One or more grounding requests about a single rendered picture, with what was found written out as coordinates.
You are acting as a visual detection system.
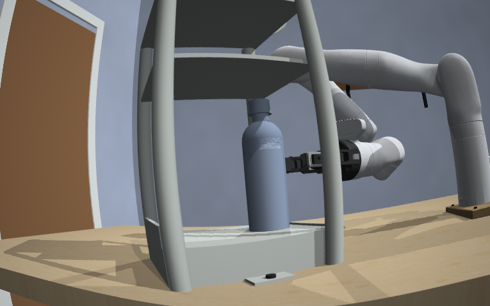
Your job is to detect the blue-grey bottle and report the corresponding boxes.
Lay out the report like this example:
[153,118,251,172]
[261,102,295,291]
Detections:
[241,99,290,232]

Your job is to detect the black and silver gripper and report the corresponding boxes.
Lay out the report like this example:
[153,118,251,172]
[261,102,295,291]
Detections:
[285,140,361,181]

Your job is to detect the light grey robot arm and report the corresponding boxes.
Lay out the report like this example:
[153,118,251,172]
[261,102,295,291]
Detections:
[323,49,490,207]

